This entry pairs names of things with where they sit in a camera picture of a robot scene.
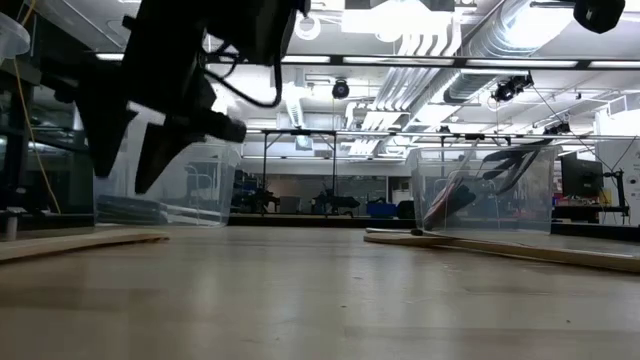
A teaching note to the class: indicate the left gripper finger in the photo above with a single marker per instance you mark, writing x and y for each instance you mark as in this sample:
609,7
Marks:
110,115
190,130

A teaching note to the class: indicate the black round spatula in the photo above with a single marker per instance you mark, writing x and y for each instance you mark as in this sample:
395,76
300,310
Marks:
525,151

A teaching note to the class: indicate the slotted wooden spoon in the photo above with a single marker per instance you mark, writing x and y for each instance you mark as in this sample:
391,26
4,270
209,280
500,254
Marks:
575,258

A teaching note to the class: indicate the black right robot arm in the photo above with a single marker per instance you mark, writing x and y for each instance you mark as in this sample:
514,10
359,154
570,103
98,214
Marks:
600,15

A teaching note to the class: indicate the background black robot arm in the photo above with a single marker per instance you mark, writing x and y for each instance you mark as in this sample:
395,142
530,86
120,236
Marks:
255,200
335,201

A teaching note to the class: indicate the clear plastic storage bin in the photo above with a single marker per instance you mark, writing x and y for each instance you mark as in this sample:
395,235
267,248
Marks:
210,190
530,200

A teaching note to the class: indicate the large clear plastic bin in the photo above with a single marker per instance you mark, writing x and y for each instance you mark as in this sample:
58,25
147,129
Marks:
12,42

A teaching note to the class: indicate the wooden spork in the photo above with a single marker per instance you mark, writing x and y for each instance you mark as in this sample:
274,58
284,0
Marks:
75,244

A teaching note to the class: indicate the blue plastic crate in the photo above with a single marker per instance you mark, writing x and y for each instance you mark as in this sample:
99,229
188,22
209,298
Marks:
381,209

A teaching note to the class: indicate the plain wooden spoon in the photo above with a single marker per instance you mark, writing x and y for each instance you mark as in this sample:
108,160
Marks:
550,242

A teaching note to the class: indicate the black computer monitor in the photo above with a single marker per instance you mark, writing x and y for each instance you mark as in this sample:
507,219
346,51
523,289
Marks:
582,175

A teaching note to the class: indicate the black gantry frame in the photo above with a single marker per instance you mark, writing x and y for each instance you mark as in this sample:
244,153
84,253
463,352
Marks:
264,165

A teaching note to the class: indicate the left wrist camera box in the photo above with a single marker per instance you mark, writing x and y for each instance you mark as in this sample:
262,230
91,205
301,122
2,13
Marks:
255,30

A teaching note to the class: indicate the grey metal post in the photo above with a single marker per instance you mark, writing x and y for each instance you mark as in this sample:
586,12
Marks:
11,225

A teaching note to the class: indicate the black ceiling dome camera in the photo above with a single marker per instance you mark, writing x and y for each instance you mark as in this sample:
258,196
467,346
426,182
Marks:
340,89

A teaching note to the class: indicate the black aluminium table frame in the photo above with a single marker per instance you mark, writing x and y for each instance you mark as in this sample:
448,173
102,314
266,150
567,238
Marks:
325,221

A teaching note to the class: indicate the black ceiling camera rig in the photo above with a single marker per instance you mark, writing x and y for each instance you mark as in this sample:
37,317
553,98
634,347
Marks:
512,87
557,128

